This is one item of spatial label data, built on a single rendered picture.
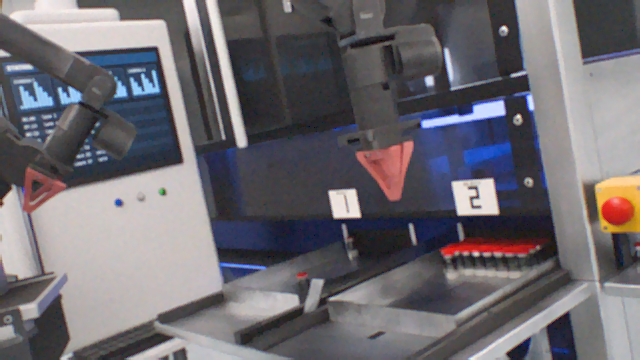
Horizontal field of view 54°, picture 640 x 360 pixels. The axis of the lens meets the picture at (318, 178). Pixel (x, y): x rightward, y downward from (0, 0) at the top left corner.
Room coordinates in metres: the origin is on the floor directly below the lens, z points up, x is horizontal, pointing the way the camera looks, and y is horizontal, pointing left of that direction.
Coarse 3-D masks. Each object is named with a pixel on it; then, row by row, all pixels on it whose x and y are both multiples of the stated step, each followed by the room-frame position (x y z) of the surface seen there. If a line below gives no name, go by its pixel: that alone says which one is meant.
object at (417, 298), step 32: (352, 288) 1.03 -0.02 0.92; (384, 288) 1.08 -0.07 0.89; (416, 288) 1.07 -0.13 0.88; (448, 288) 1.03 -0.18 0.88; (480, 288) 1.00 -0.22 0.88; (512, 288) 0.89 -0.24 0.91; (352, 320) 0.96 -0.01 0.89; (384, 320) 0.90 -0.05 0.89; (416, 320) 0.85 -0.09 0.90; (448, 320) 0.81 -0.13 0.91
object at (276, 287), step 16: (304, 256) 1.40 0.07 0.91; (320, 256) 1.43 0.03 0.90; (336, 256) 1.46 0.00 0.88; (368, 256) 1.40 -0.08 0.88; (384, 256) 1.37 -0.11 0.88; (400, 256) 1.23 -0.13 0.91; (416, 256) 1.26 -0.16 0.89; (256, 272) 1.32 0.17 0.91; (272, 272) 1.34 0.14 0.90; (288, 272) 1.37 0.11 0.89; (320, 272) 1.34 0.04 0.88; (336, 272) 1.31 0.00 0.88; (352, 272) 1.15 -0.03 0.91; (368, 272) 1.17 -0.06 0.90; (224, 288) 1.26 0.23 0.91; (240, 288) 1.21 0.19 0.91; (256, 288) 1.17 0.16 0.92; (272, 288) 1.28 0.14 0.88; (288, 288) 1.26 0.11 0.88; (256, 304) 1.18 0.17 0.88; (272, 304) 1.13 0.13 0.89; (288, 304) 1.09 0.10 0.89
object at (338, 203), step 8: (336, 192) 1.34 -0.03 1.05; (344, 192) 1.32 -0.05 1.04; (352, 192) 1.30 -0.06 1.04; (336, 200) 1.35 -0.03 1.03; (344, 200) 1.33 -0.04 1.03; (352, 200) 1.31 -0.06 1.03; (336, 208) 1.35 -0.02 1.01; (344, 208) 1.33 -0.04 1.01; (352, 208) 1.31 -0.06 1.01; (336, 216) 1.36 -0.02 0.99; (344, 216) 1.34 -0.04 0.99; (352, 216) 1.32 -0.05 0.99
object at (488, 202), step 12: (480, 180) 1.05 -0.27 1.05; (492, 180) 1.03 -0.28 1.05; (456, 192) 1.09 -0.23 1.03; (468, 192) 1.07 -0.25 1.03; (480, 192) 1.06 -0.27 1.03; (492, 192) 1.04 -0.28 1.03; (456, 204) 1.10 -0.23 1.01; (468, 204) 1.08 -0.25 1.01; (480, 204) 1.06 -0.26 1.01; (492, 204) 1.04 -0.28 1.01
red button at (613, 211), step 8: (608, 200) 0.86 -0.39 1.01; (616, 200) 0.85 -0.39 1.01; (624, 200) 0.85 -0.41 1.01; (608, 208) 0.85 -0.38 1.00; (616, 208) 0.85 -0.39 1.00; (624, 208) 0.84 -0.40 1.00; (632, 208) 0.85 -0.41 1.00; (608, 216) 0.86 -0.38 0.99; (616, 216) 0.85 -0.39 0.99; (624, 216) 0.84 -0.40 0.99; (632, 216) 0.85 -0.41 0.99; (616, 224) 0.85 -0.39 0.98
